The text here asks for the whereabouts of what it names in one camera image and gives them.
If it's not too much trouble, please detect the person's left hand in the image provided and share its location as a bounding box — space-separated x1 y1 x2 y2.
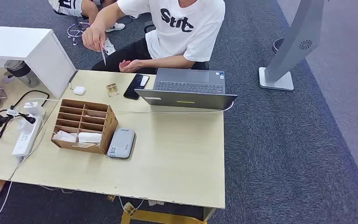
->
118 59 144 74

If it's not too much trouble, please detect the person's right hand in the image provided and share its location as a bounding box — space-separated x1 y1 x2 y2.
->
82 26 106 53

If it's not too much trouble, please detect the ID card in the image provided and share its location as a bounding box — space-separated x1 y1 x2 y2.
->
98 41 107 66

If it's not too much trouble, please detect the person in white shorts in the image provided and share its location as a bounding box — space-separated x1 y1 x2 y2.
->
48 0 126 33

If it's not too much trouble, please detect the person in white shirt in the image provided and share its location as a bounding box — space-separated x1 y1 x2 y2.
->
82 0 226 75

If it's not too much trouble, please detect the grey card reader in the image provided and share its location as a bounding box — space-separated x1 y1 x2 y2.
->
106 127 137 160

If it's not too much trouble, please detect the white key card sleeve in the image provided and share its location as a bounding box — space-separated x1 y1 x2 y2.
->
77 132 103 144
52 130 78 143

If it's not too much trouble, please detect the purple swivel chair base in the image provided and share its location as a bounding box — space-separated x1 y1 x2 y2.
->
67 17 90 46

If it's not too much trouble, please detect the black smartphone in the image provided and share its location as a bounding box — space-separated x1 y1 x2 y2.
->
123 73 151 100

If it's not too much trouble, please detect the small gold trinket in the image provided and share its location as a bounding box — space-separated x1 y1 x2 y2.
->
106 83 120 97

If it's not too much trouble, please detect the grey laptop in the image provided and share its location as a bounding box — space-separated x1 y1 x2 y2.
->
134 67 238 111

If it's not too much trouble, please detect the cardboard compartment organizer box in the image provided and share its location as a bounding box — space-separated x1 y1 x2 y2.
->
50 98 119 155

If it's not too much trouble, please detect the grey insulated bottle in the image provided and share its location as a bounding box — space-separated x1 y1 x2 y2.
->
3 60 41 89

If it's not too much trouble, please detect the white cabinet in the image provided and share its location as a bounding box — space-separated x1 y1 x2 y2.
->
0 25 77 99

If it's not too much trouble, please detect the white charger block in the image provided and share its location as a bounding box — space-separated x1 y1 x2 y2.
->
23 101 45 117

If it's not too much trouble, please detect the black plug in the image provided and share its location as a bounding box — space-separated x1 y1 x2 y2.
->
18 112 37 125

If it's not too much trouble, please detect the white power strip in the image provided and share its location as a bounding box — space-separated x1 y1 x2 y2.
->
11 114 44 158

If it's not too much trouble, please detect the round dark stand base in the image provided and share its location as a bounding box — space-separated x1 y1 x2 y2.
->
272 37 286 54

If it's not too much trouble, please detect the grey kiosk stand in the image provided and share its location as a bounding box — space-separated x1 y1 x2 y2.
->
258 0 325 92

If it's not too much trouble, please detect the black power cable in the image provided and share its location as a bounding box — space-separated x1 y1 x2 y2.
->
0 90 50 164

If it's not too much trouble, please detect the yellow metal base frame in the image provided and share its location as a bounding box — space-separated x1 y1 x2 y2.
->
120 210 207 224

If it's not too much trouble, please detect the white power strip cable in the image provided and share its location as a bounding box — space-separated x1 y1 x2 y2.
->
0 156 25 224

